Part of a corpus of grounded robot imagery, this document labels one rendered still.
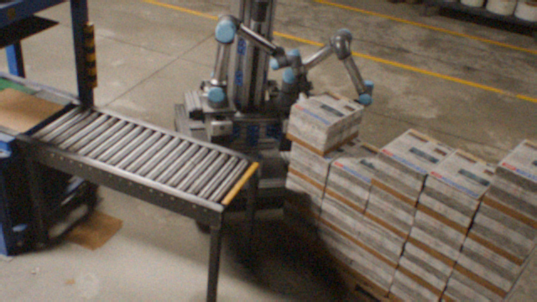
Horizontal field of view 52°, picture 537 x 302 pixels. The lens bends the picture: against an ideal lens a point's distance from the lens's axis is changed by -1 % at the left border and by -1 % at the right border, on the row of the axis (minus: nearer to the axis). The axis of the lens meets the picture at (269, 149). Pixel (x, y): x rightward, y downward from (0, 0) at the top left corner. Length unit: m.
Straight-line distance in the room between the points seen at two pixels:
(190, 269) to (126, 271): 0.41
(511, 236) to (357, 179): 0.88
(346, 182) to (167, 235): 1.34
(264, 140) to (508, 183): 1.79
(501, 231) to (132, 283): 2.15
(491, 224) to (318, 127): 1.08
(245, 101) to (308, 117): 0.72
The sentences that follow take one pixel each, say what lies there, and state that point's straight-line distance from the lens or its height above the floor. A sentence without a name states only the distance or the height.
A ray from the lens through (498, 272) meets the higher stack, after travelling 3.05.
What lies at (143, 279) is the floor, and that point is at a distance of 3.60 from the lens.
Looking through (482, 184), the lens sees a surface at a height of 1.07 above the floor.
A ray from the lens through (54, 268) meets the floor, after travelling 3.74.
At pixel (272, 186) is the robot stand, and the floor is 0.23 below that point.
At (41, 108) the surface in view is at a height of 0.80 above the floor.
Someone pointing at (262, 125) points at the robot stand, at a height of 0.68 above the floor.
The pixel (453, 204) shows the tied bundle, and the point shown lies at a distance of 2.96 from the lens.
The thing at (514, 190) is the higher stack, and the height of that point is 1.20.
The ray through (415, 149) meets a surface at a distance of 3.12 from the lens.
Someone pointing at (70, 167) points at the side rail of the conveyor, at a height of 0.73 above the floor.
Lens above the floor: 2.62
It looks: 33 degrees down
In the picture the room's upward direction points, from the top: 7 degrees clockwise
